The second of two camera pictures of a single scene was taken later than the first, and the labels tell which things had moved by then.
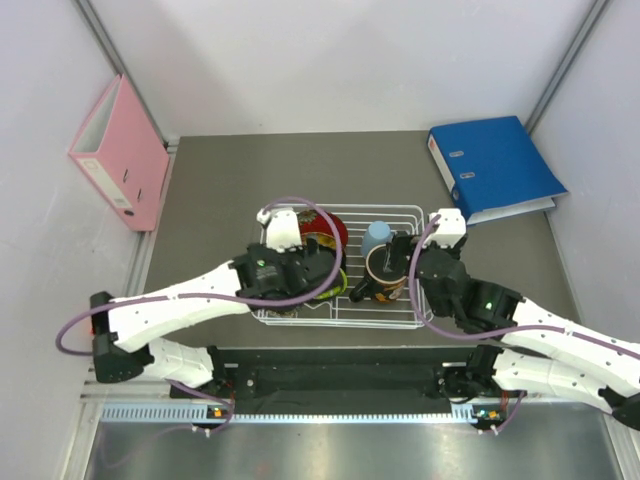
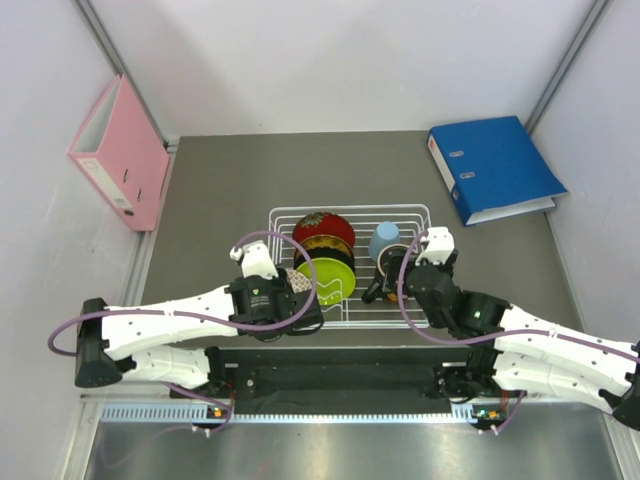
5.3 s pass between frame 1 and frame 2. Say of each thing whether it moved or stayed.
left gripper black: moved
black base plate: stayed
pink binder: stayed
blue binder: stayed
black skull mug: moved
